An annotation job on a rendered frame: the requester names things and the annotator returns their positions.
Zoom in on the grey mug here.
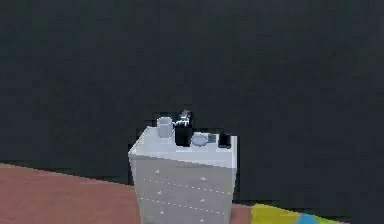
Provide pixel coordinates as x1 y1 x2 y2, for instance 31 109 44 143
156 116 175 139

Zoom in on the small black box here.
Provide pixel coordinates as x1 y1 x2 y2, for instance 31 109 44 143
217 132 232 150

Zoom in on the white chest of drawers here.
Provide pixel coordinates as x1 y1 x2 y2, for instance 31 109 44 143
127 125 239 224

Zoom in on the yellow and blue cloth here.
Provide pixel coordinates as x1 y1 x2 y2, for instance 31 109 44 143
249 203 348 224

